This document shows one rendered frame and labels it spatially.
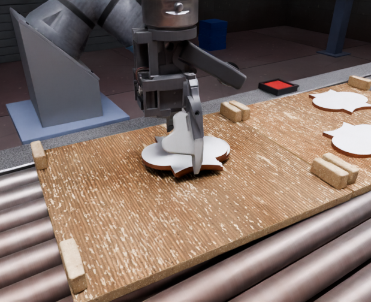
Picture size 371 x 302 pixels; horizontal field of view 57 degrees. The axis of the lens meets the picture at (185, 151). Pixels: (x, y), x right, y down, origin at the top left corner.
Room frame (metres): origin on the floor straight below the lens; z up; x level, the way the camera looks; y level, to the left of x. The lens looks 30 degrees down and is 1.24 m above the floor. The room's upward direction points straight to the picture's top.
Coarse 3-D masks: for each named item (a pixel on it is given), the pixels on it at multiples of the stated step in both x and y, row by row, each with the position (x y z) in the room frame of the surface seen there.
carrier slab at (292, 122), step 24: (288, 96) 0.81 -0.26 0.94; (264, 120) 0.67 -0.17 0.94; (288, 120) 0.67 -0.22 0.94; (312, 120) 0.67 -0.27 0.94; (336, 120) 0.67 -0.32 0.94; (360, 120) 0.67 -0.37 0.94; (288, 144) 0.56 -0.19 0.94; (312, 144) 0.56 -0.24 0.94; (360, 168) 0.48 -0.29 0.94; (360, 192) 0.43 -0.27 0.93
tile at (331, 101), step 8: (312, 96) 0.79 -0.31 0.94; (320, 96) 0.79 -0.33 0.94; (328, 96) 0.79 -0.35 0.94; (336, 96) 0.79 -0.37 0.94; (344, 96) 0.79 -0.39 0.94; (352, 96) 0.79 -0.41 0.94; (360, 96) 0.79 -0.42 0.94; (312, 104) 0.75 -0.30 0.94; (320, 104) 0.74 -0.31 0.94; (328, 104) 0.74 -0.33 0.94; (336, 104) 0.74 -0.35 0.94; (344, 104) 0.74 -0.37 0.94; (352, 104) 0.74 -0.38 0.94; (360, 104) 0.74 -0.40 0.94; (368, 104) 0.74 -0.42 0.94; (344, 112) 0.71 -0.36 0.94; (352, 112) 0.70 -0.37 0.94
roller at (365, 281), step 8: (368, 264) 0.30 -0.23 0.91; (360, 272) 0.28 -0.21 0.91; (368, 272) 0.28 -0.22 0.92; (344, 280) 0.28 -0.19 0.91; (352, 280) 0.27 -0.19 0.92; (360, 280) 0.27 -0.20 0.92; (368, 280) 0.27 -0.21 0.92; (336, 288) 0.26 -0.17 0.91; (344, 288) 0.26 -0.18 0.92; (352, 288) 0.26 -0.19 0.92; (360, 288) 0.26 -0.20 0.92; (368, 288) 0.26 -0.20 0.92; (328, 296) 0.25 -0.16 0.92; (336, 296) 0.25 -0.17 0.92; (344, 296) 0.25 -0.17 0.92; (352, 296) 0.25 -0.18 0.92; (360, 296) 0.25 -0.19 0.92; (368, 296) 0.25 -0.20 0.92
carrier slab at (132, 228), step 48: (96, 144) 0.56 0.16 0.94; (144, 144) 0.56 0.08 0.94; (240, 144) 0.56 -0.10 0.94; (48, 192) 0.41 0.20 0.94; (96, 192) 0.41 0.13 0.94; (144, 192) 0.41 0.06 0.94; (192, 192) 0.41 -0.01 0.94; (240, 192) 0.41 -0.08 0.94; (288, 192) 0.41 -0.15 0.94; (336, 192) 0.41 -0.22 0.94; (96, 240) 0.31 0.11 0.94; (144, 240) 0.31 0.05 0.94; (192, 240) 0.31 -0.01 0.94; (240, 240) 0.32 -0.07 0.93; (96, 288) 0.24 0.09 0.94
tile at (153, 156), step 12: (156, 144) 0.51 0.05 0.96; (204, 144) 0.51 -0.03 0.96; (216, 144) 0.51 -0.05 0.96; (144, 156) 0.47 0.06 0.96; (156, 156) 0.47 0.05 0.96; (168, 156) 0.47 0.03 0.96; (180, 156) 0.47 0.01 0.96; (204, 156) 0.47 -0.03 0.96; (216, 156) 0.47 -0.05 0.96; (156, 168) 0.45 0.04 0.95; (168, 168) 0.45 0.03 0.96; (180, 168) 0.44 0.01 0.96; (192, 168) 0.45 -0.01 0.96; (204, 168) 0.45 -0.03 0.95; (216, 168) 0.45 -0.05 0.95
